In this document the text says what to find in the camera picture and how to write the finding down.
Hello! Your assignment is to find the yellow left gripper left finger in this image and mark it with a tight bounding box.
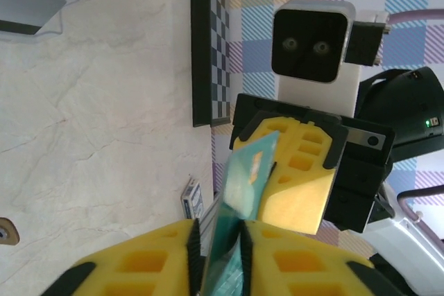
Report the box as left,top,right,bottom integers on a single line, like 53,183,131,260
41,218,203,296

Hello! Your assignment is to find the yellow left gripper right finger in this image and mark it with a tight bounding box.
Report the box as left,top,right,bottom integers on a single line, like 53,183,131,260
239,221,417,296

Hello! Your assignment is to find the teal VIP card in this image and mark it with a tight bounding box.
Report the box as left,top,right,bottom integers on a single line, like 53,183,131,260
200,131,280,296

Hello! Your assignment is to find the brown leather card holder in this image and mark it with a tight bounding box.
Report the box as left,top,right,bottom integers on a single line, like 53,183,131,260
0,217,21,247

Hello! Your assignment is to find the grey VIP card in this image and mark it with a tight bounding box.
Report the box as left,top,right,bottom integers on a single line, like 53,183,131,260
0,0,67,35

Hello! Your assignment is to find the blue playing card box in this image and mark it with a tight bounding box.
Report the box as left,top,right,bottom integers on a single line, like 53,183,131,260
180,177,209,220

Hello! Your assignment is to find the clear acrylic card organizer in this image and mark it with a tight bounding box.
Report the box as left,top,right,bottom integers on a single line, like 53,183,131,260
0,0,84,39

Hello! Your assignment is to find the black grey chessboard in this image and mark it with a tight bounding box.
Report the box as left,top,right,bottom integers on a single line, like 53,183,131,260
189,0,232,129

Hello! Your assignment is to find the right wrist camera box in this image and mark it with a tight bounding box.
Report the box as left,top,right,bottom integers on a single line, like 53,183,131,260
270,0,391,120

